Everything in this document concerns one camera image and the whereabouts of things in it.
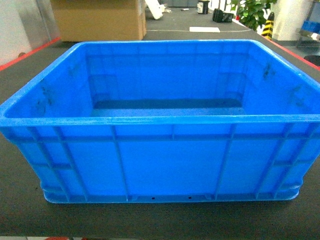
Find black device on table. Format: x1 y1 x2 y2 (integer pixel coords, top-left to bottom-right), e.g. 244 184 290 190
212 8 234 23

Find large blue plastic crate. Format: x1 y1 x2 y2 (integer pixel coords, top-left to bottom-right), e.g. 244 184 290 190
0 39 320 204

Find white plastic object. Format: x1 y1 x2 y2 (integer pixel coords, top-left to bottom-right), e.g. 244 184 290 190
144 0 172 20

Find yellow black striped bollard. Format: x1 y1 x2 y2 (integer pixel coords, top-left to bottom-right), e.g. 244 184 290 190
261 12 275 40

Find black white small box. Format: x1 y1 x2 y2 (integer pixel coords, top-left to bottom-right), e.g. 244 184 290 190
197 0 210 15

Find green potted plant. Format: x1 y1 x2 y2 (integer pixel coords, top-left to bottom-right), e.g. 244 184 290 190
227 0 278 31

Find white flat sheet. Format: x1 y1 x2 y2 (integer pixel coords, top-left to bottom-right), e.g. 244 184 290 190
189 26 221 33

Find brown cardboard box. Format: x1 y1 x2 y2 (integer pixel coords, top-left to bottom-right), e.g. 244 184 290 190
50 0 147 42

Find blue bins on rack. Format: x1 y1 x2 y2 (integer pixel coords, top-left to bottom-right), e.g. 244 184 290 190
301 20 320 33

